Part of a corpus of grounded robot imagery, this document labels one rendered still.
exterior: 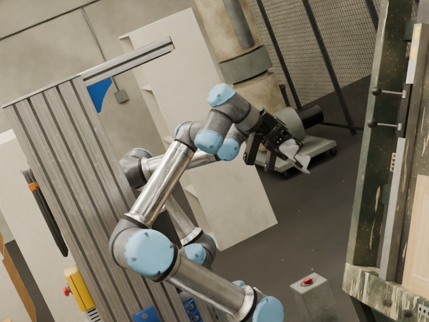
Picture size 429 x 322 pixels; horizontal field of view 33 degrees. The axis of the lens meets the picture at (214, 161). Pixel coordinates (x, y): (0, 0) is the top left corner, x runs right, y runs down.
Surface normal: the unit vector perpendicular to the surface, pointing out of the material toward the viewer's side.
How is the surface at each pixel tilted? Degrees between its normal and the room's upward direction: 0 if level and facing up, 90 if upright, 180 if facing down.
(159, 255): 84
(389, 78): 90
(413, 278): 60
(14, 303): 90
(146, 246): 85
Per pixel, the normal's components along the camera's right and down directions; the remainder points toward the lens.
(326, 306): 0.29, 0.10
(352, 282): -0.95, -0.10
